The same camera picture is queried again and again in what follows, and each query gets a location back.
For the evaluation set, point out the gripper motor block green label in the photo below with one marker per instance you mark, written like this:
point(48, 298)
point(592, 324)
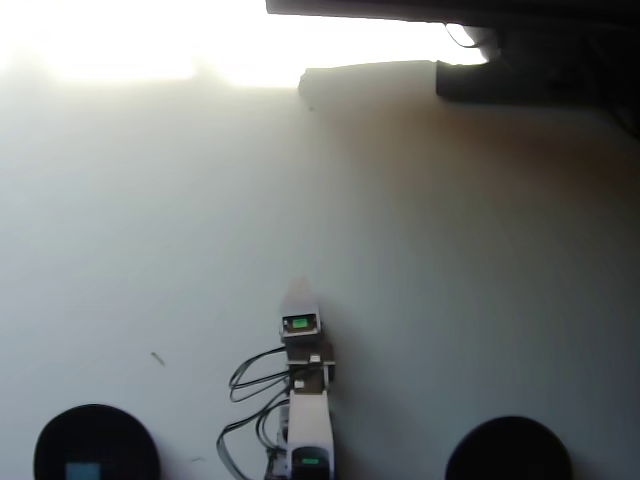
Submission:
point(306, 347)

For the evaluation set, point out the white Koch robot arm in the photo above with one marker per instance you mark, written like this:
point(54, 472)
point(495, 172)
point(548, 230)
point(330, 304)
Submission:
point(310, 420)

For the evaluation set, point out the black round bowl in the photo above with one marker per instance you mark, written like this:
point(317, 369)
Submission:
point(95, 430)
point(507, 450)

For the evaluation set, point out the dark overhead shelf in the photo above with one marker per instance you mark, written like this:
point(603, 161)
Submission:
point(450, 9)

